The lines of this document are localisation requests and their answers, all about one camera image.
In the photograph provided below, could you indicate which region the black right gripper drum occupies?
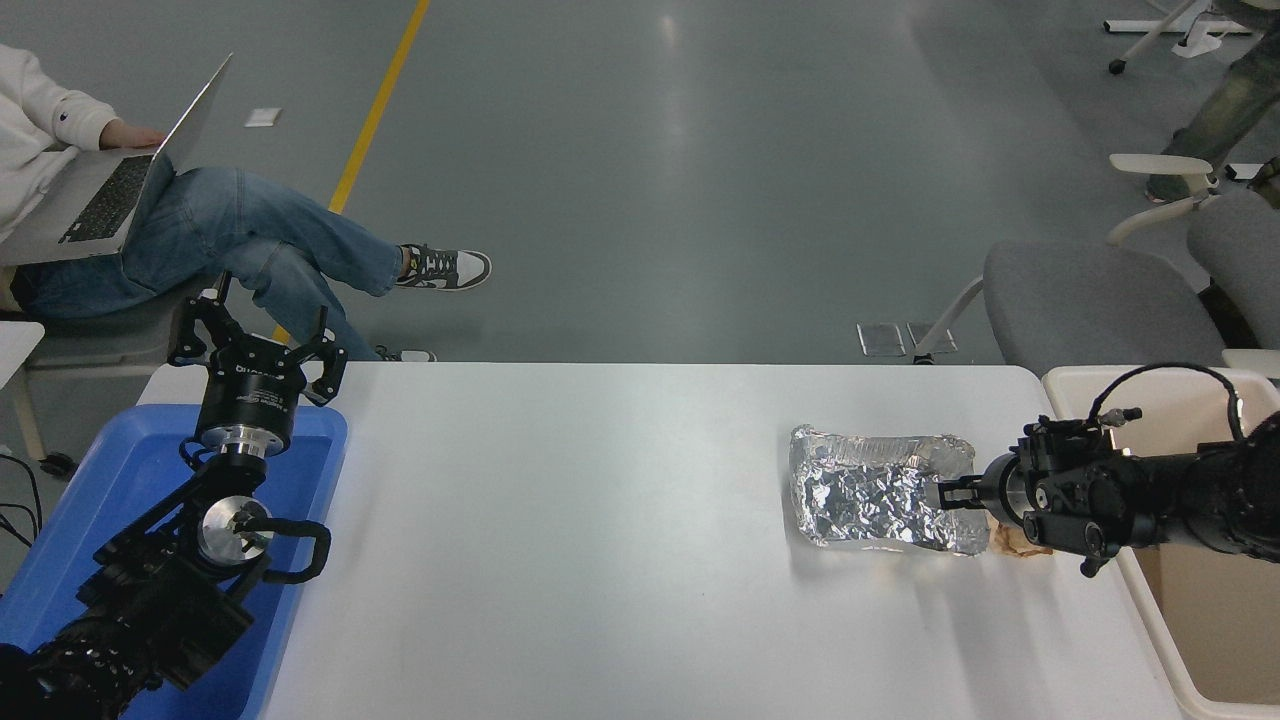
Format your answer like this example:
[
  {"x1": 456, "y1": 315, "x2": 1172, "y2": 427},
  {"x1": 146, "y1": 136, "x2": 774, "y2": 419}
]
[{"x1": 978, "y1": 455, "x2": 1014, "y2": 523}]

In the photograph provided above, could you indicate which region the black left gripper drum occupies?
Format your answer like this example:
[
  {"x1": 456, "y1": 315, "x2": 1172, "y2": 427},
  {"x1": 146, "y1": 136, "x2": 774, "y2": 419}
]
[{"x1": 196, "y1": 335, "x2": 311, "y2": 432}]

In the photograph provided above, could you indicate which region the silver foil plate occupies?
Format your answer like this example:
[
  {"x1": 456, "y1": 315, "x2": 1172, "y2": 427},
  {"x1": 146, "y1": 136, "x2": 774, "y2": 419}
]
[{"x1": 788, "y1": 425, "x2": 991, "y2": 558}]

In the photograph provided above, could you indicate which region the large pale dustbin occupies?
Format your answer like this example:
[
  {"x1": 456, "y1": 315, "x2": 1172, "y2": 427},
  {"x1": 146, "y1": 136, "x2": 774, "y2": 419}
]
[{"x1": 1042, "y1": 365, "x2": 1280, "y2": 720}]

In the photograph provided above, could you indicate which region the person's hand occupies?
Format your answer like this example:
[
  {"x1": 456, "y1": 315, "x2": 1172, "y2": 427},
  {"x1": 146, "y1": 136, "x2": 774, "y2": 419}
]
[{"x1": 100, "y1": 120, "x2": 167, "y2": 151}]

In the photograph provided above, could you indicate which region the crumpled tan paper ball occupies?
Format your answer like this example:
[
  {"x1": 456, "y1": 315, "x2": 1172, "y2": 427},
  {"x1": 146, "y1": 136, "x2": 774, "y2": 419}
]
[{"x1": 988, "y1": 516, "x2": 1057, "y2": 559}]

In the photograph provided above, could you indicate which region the grey chair with white legs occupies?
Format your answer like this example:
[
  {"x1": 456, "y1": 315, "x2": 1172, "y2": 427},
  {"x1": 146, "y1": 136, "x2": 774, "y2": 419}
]
[{"x1": 0, "y1": 275, "x2": 216, "y2": 479}]

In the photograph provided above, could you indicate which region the blue plastic tray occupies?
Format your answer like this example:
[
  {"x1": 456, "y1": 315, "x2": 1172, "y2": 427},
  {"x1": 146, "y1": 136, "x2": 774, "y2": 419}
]
[{"x1": 0, "y1": 404, "x2": 349, "y2": 720}]

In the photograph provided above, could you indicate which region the seated person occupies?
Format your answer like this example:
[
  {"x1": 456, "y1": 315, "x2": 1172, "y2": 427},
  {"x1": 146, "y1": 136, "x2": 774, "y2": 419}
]
[{"x1": 0, "y1": 45, "x2": 493, "y2": 363}]

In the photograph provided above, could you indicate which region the white side table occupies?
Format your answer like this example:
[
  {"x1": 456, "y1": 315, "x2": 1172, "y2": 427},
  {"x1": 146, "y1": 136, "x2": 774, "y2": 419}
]
[{"x1": 0, "y1": 320, "x2": 46, "y2": 393}]

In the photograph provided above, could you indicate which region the silver laptop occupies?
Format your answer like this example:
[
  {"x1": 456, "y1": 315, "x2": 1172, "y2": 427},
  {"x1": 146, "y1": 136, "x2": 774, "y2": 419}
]
[{"x1": 0, "y1": 53, "x2": 233, "y2": 267}]

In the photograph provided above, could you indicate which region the grey office chair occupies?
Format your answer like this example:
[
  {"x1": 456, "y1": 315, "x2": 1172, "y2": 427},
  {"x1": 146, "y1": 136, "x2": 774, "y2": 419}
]
[{"x1": 912, "y1": 240, "x2": 1231, "y2": 371}]

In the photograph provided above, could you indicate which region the grey chair with white armrest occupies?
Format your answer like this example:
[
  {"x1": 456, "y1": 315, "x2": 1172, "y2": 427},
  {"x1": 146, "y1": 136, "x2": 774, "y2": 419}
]
[{"x1": 1108, "y1": 153, "x2": 1280, "y2": 351}]

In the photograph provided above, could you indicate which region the standing person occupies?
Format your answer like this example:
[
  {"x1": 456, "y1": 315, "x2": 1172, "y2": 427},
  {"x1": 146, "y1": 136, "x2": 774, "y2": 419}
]
[{"x1": 1145, "y1": 0, "x2": 1280, "y2": 206}]

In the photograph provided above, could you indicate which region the white wheeled stand base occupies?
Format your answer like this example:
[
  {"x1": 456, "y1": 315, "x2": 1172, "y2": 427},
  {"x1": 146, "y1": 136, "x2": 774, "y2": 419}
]
[{"x1": 1104, "y1": 0, "x2": 1256, "y2": 77}]

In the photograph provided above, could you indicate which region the black floor cable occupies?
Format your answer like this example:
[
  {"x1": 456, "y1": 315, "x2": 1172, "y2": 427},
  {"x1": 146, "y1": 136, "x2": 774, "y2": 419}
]
[{"x1": 0, "y1": 455, "x2": 46, "y2": 551}]

